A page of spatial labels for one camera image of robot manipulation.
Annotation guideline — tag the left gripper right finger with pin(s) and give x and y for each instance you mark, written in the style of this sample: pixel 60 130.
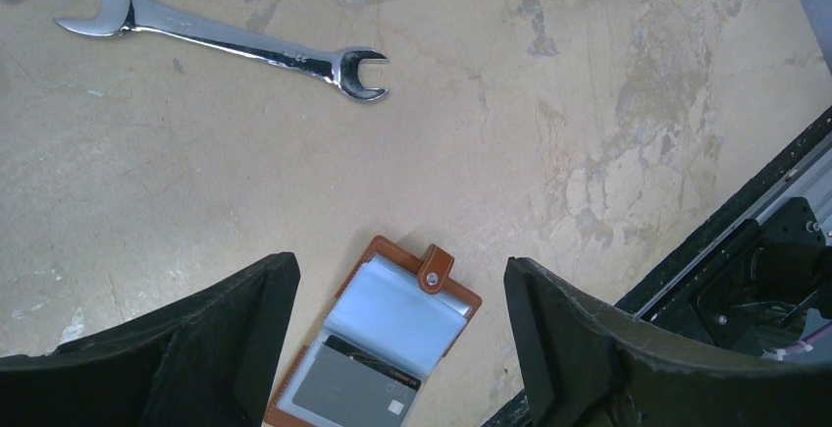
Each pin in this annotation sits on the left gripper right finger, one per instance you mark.
pixel 585 362

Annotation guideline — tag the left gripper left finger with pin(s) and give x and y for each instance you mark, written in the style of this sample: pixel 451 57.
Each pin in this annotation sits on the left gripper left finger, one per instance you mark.
pixel 208 359

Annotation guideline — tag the black VIP credit card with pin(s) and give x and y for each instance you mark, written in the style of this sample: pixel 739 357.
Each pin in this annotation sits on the black VIP credit card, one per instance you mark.
pixel 362 356

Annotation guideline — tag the brown leather card holder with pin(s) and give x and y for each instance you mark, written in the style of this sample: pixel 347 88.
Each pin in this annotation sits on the brown leather card holder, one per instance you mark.
pixel 405 310

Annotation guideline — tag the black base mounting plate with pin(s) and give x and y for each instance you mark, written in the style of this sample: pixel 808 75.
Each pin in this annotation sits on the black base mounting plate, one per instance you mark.
pixel 765 291

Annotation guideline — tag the silver open-end wrench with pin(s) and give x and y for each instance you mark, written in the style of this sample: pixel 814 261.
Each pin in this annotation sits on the silver open-end wrench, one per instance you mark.
pixel 338 68

